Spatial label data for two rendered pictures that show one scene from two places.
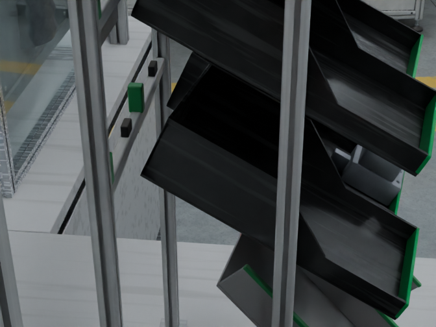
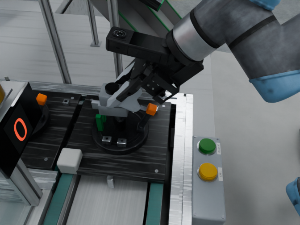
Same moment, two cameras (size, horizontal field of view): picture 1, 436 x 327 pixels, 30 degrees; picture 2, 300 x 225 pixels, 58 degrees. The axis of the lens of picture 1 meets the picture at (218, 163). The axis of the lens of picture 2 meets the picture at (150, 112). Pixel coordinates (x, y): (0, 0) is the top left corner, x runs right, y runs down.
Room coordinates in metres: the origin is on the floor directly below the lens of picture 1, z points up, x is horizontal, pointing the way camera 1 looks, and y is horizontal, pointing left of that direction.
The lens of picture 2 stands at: (-0.02, -0.15, 1.50)
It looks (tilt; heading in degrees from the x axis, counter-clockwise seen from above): 48 degrees down; 359
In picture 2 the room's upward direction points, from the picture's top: 1 degrees clockwise
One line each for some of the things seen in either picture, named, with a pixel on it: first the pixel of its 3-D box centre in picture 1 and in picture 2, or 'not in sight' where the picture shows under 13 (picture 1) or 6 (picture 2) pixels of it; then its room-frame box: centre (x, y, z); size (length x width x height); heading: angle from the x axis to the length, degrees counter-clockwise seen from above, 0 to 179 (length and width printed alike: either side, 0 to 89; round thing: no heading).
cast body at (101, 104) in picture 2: not in sight; (109, 97); (0.40, -0.06, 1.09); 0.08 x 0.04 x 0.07; 83
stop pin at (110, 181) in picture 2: not in sight; (110, 181); (0.27, -0.06, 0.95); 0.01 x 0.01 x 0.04; 84
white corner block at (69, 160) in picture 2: not in sight; (70, 160); (0.31, 0.03, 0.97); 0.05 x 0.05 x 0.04; 84
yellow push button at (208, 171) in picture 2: not in sight; (207, 172); (0.29, -0.28, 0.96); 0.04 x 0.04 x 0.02
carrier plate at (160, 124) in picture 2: not in sight; (120, 133); (0.40, -0.08, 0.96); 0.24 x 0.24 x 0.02; 84
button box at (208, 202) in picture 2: not in sight; (205, 179); (0.29, -0.28, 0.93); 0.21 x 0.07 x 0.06; 174
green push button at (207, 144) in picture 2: not in sight; (206, 147); (0.36, -0.29, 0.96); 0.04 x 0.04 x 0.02
